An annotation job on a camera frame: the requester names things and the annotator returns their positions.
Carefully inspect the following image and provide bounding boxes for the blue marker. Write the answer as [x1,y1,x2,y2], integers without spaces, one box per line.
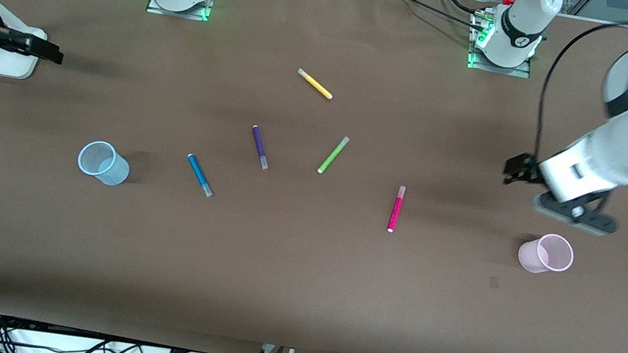
[182,153,219,199]

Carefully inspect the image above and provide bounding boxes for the green marker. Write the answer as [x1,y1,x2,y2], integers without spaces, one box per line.
[316,133,351,178]

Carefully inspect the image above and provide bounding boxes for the translucent pink cup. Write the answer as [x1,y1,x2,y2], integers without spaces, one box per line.
[515,229,578,280]

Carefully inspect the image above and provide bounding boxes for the short black table cable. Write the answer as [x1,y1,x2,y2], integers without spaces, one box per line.
[435,0,487,17]

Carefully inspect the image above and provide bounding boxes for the purple marker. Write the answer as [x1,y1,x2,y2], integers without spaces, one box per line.
[246,124,275,171]

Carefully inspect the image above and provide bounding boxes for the translucent blue cup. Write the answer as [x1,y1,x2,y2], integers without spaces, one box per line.
[74,138,134,189]

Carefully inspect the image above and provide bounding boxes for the pink marker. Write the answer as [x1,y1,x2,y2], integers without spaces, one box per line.
[385,184,407,235]

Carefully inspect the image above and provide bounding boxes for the long black table cable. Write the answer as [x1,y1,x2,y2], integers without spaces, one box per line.
[362,0,493,33]

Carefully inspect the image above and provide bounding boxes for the yellow marker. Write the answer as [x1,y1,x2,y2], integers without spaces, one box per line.
[294,68,337,101]

